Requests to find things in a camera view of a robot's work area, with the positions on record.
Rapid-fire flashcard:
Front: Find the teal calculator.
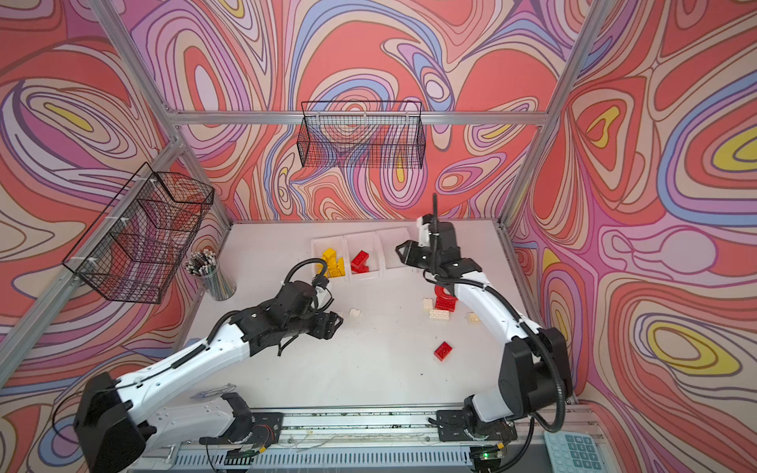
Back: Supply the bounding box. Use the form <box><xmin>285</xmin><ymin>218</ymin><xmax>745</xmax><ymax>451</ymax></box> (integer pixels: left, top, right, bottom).
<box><xmin>544</xmin><ymin>432</ymin><xmax>606</xmax><ymax>473</ymax></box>

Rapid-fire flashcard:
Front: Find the yellow tall lego brick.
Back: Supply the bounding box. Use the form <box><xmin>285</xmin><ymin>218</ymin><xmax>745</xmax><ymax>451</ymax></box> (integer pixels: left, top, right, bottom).
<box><xmin>323</xmin><ymin>248</ymin><xmax>337</xmax><ymax>262</ymax></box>

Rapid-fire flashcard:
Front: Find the clear cup of pens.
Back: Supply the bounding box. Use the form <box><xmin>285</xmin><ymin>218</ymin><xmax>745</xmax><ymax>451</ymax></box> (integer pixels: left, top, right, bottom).
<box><xmin>185</xmin><ymin>248</ymin><xmax>237</xmax><ymax>301</ymax></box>

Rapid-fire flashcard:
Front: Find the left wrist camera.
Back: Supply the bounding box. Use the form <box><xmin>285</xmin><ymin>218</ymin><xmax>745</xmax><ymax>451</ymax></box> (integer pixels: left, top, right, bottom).
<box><xmin>311</xmin><ymin>273</ymin><xmax>329</xmax><ymax>291</ymax></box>

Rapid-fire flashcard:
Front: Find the wire basket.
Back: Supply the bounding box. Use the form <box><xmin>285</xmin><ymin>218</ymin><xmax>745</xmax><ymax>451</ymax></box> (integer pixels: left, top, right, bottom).
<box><xmin>62</xmin><ymin>164</ymin><xmax>215</xmax><ymax>305</ymax></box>
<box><xmin>297</xmin><ymin>100</ymin><xmax>426</xmax><ymax>169</ymax></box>

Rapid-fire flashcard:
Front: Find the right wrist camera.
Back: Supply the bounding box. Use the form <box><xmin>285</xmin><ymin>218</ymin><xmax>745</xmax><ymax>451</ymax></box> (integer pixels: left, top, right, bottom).
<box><xmin>416</xmin><ymin>214</ymin><xmax>433</xmax><ymax>248</ymax></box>

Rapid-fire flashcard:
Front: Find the white long lego plate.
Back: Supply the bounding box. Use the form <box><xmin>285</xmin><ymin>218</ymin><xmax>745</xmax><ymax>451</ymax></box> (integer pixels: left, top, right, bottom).
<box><xmin>429</xmin><ymin>309</ymin><xmax>451</xmax><ymax>321</ymax></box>

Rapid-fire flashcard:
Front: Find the white three-compartment bin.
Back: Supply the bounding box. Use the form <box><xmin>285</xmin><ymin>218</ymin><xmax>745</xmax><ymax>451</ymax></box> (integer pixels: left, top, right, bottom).
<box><xmin>311</xmin><ymin>227</ymin><xmax>417</xmax><ymax>285</ymax></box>

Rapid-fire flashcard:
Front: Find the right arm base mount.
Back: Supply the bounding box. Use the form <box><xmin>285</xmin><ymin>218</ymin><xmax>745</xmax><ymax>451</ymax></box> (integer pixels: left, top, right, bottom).
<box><xmin>428</xmin><ymin>395</ymin><xmax>518</xmax><ymax>445</ymax></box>

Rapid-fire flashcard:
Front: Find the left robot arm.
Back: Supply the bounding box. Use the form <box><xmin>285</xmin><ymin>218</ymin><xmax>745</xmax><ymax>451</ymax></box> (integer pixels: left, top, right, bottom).
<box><xmin>73</xmin><ymin>281</ymin><xmax>343</xmax><ymax>472</ymax></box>

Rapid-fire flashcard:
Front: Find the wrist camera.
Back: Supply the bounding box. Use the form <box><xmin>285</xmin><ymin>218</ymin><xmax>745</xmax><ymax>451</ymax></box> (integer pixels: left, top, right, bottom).
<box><xmin>416</xmin><ymin>214</ymin><xmax>433</xmax><ymax>248</ymax></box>
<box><xmin>311</xmin><ymin>273</ymin><xmax>329</xmax><ymax>291</ymax></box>

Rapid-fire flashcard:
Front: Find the red lego brick front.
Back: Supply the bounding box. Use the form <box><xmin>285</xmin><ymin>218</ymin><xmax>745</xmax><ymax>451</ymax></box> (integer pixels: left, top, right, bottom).
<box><xmin>434</xmin><ymin>342</ymin><xmax>453</xmax><ymax>362</ymax></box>

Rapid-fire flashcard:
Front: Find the red arch lego piece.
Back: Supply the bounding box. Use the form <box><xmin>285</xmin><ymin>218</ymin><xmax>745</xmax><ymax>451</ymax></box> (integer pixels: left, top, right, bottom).
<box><xmin>435</xmin><ymin>286</ymin><xmax>455</xmax><ymax>302</ymax></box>

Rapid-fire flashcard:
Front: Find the left wire basket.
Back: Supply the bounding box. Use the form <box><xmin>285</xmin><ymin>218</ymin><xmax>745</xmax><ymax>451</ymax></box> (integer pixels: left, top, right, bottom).
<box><xmin>62</xmin><ymin>164</ymin><xmax>215</xmax><ymax>305</ymax></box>

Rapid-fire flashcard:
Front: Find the yellow curved lego piece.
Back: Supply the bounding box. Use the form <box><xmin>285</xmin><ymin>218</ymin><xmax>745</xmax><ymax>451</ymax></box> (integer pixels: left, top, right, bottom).
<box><xmin>327</xmin><ymin>258</ymin><xmax>346</xmax><ymax>278</ymax></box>

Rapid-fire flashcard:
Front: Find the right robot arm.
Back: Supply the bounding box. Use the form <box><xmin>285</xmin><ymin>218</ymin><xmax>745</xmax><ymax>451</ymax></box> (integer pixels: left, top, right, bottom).
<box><xmin>395</xmin><ymin>214</ymin><xmax>573</xmax><ymax>437</ymax></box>

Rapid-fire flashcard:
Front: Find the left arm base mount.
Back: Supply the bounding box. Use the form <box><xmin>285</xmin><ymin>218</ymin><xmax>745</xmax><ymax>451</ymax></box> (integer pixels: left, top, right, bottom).
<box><xmin>199</xmin><ymin>392</ymin><xmax>284</xmax><ymax>449</ymax></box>

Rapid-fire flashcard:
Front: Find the red square lego brick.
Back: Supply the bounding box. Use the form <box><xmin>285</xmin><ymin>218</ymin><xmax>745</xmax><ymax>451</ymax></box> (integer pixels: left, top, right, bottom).
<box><xmin>351</xmin><ymin>250</ymin><xmax>370</xmax><ymax>266</ymax></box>

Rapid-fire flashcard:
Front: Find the back wire basket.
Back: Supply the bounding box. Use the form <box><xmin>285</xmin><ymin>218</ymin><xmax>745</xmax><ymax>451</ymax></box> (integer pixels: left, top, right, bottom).
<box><xmin>297</xmin><ymin>100</ymin><xmax>426</xmax><ymax>169</ymax></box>

